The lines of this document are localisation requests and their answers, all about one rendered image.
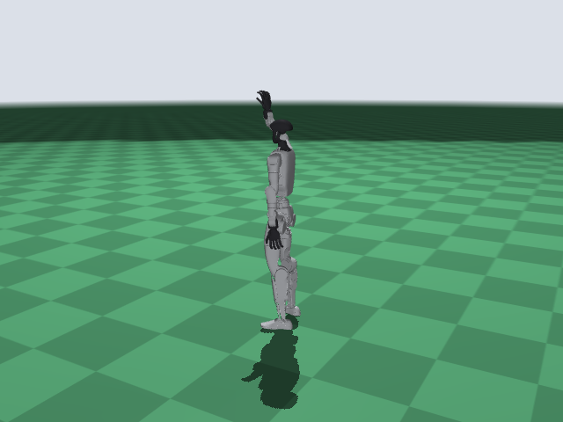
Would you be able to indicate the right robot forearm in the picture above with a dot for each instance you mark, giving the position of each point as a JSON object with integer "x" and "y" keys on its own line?
{"x": 269, "y": 120}

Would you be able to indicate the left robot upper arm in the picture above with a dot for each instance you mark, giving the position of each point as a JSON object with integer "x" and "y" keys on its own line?
{"x": 274, "y": 163}

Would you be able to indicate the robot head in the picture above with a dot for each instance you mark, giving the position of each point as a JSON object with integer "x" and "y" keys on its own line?
{"x": 280, "y": 127}

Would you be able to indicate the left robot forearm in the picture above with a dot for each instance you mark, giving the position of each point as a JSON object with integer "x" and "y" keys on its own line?
{"x": 271, "y": 206}

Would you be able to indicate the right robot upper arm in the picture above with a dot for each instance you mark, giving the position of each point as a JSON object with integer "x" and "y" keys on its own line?
{"x": 282, "y": 137}

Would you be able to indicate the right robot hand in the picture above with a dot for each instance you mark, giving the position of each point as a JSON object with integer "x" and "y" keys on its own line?
{"x": 266, "y": 102}

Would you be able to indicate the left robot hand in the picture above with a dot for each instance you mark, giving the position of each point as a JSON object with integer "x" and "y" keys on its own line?
{"x": 273, "y": 235}

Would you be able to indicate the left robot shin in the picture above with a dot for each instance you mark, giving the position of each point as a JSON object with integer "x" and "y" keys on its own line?
{"x": 280, "y": 291}

